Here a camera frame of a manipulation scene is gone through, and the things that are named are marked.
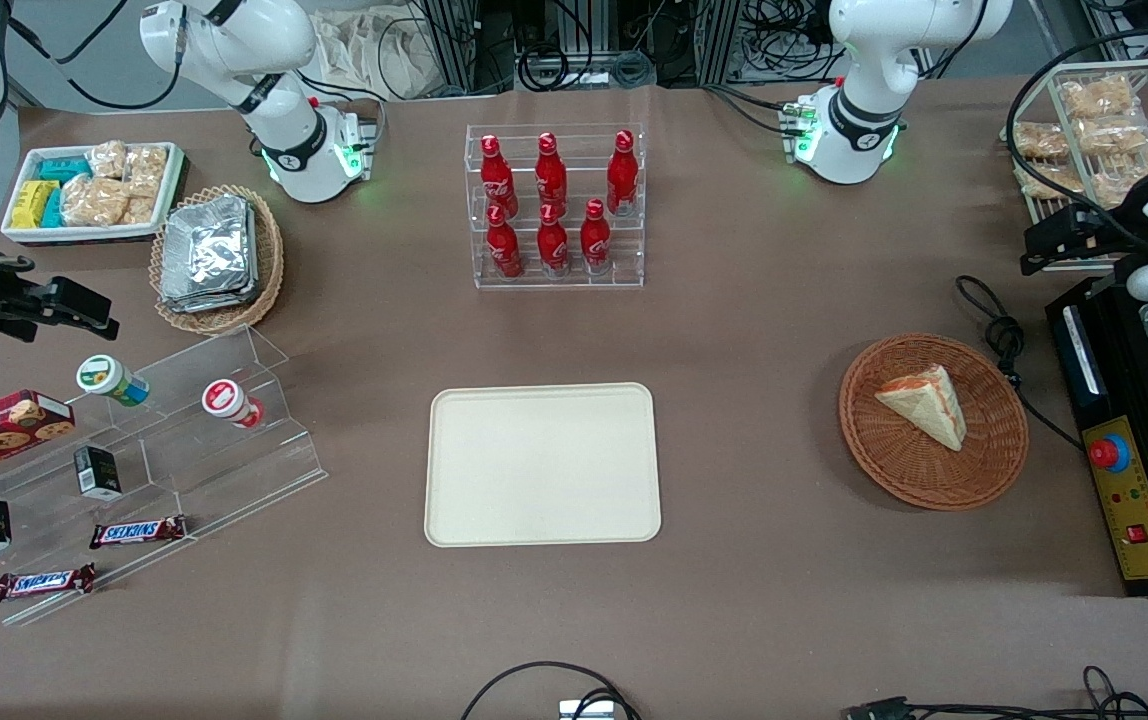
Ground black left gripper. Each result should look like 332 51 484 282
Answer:
1021 203 1148 277

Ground triangle sandwich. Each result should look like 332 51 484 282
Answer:
875 364 968 452

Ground white rectangular snack tray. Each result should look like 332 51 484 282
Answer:
0 141 186 247

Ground oval wicker basket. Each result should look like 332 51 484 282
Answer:
149 185 286 337

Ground round brown wicker basket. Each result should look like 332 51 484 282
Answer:
839 333 1030 512

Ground cream rectangular serving tray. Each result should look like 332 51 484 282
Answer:
424 382 663 548

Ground fried snack bag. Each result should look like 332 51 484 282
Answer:
1074 117 1148 157
1084 144 1148 208
1061 74 1136 120
1018 164 1086 198
1013 121 1071 160

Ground green lid cup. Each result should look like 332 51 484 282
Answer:
76 354 151 408

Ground yellow snack packet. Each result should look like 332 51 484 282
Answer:
11 180 58 230

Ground silver foil pack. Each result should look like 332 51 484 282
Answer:
159 200 258 314
162 195 254 301

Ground red lid cup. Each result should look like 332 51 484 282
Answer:
201 379 266 430

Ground clear acrylic step display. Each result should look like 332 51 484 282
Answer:
0 325 329 627

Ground red emergency stop button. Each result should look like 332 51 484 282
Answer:
1089 434 1132 474

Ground snickers bar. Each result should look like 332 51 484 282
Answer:
0 563 98 604
89 515 188 551

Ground black appliance with yellow panel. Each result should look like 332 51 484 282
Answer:
1046 272 1148 598

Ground white cloth bag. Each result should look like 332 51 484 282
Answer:
312 8 441 102

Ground red cola bottle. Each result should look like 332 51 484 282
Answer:
535 132 569 217
579 198 613 275
479 135 519 220
606 130 639 217
486 204 524 280
536 203 571 277

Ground clear acrylic bottle rack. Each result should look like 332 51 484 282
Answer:
465 123 646 292

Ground black appliance power cable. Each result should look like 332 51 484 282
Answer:
954 275 1085 451

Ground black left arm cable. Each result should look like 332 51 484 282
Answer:
1005 18 1148 253

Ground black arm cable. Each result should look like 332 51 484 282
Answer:
6 0 187 112
1005 18 1148 253

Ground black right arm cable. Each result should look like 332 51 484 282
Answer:
6 0 187 112

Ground grey coiled cable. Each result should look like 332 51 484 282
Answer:
611 49 658 90

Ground black cable with connector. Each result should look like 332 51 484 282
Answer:
843 664 1148 720

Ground black coiled cable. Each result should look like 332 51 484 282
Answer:
518 44 596 92

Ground looped black cable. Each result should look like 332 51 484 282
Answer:
460 660 643 720

